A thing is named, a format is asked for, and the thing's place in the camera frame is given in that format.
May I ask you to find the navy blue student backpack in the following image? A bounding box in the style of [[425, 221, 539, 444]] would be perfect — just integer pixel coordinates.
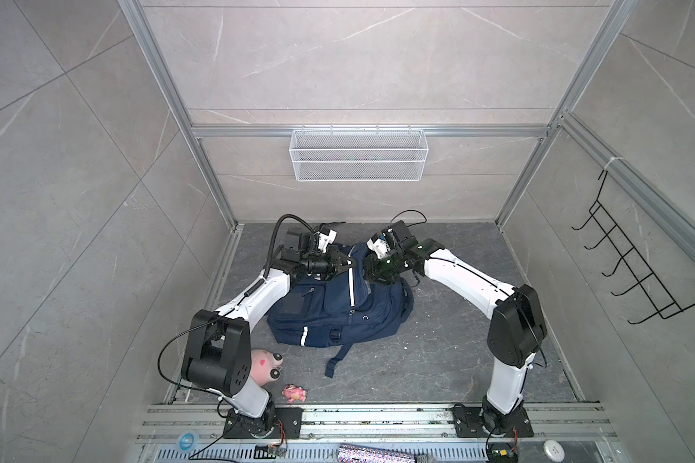
[[268, 243, 414, 378]]

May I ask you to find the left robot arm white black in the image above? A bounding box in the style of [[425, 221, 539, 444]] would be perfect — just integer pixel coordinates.
[[160, 214, 359, 438]]

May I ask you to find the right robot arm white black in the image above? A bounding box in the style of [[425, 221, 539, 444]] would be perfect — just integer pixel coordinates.
[[364, 221, 548, 436]]

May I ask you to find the pink plush pig toy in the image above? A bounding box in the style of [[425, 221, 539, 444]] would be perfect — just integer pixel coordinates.
[[250, 349, 284, 387]]

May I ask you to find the small pink toy figure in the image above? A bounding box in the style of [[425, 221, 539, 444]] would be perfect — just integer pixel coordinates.
[[282, 384, 307, 403]]

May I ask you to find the glittery purple pouch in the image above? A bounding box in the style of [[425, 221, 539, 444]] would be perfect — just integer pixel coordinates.
[[337, 444, 416, 463]]

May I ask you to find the blue round sticker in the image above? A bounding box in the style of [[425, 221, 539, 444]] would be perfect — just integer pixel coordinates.
[[177, 430, 200, 455]]

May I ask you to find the white round button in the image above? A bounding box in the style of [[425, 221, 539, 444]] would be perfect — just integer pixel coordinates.
[[542, 440, 566, 463]]

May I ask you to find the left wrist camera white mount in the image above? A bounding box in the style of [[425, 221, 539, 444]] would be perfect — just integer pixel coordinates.
[[317, 229, 337, 253]]

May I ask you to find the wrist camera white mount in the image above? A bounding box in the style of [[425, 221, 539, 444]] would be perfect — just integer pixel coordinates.
[[367, 233, 391, 260], [317, 229, 337, 253]]

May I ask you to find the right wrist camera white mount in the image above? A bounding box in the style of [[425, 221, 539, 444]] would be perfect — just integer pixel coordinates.
[[367, 233, 391, 260]]

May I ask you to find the white wire mesh basket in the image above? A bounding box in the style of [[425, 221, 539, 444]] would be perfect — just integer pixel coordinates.
[[289, 128, 430, 182]]

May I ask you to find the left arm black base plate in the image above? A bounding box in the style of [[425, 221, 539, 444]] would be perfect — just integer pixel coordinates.
[[224, 407, 303, 440]]

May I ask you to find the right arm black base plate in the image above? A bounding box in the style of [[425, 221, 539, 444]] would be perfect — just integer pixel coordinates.
[[450, 402, 534, 438]]

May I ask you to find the black wire hook rack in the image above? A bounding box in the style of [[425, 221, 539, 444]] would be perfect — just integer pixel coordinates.
[[571, 170, 695, 326]]

